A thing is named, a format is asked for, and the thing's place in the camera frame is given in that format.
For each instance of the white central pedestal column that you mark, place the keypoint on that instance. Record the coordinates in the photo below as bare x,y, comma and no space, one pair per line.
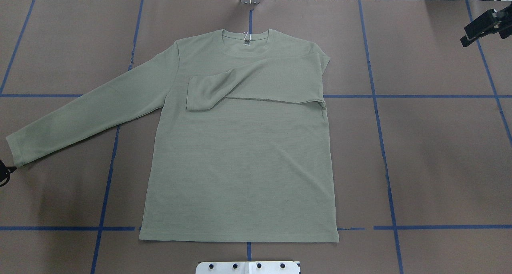
249,267

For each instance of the olive green long-sleeve shirt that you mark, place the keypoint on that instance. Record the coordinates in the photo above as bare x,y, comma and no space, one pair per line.
242,148

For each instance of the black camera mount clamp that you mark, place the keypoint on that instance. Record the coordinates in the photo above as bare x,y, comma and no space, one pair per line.
490,22

